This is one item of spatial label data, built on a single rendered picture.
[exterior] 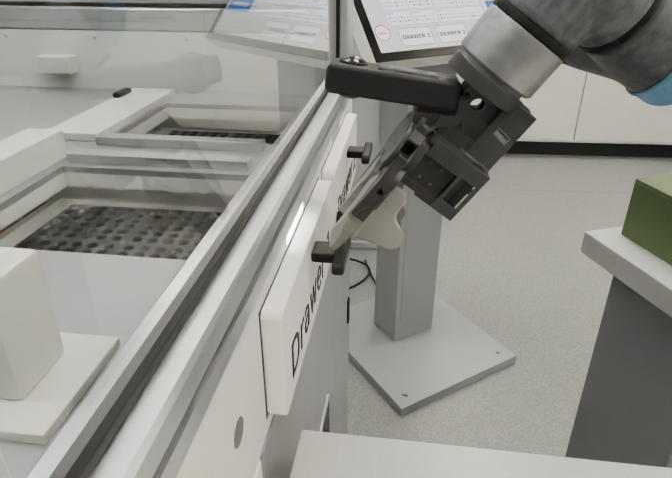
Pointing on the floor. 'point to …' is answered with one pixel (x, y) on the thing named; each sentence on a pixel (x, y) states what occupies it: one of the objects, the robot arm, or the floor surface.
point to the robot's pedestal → (628, 359)
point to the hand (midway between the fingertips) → (336, 226)
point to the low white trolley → (441, 461)
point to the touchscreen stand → (416, 312)
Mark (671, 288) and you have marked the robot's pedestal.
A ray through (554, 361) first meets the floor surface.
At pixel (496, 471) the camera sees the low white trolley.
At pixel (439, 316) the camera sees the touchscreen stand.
